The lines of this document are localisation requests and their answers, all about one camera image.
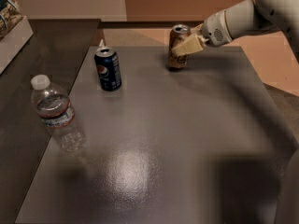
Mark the clear plastic water bottle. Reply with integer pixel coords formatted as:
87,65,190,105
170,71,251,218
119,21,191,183
31,75,85,153

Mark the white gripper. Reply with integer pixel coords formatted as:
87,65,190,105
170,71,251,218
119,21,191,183
172,10,233,56

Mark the blue pepsi can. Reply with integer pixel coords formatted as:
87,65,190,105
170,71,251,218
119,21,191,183
94,47,121,91

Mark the white box with snack bags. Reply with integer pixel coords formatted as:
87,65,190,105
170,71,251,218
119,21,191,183
0,0,33,74

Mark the orange soda can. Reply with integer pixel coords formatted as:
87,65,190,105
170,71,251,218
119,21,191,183
168,24,191,70

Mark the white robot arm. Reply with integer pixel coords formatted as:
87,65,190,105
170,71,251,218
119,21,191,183
171,0,299,61

